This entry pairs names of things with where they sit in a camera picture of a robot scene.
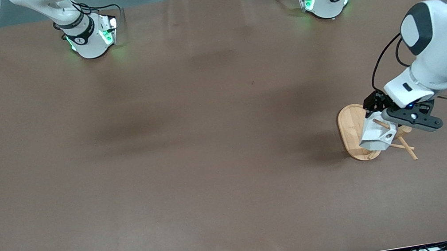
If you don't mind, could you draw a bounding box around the wooden cup rack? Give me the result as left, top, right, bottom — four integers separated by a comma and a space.
334, 95, 419, 172

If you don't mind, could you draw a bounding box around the white faceted cup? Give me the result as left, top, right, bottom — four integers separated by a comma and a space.
354, 110, 400, 155

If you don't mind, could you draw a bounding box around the brown table cover sheet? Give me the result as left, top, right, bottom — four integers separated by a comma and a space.
0, 0, 447, 251

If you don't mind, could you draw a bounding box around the black right arm base cable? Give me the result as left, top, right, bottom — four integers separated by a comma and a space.
72, 0, 126, 32

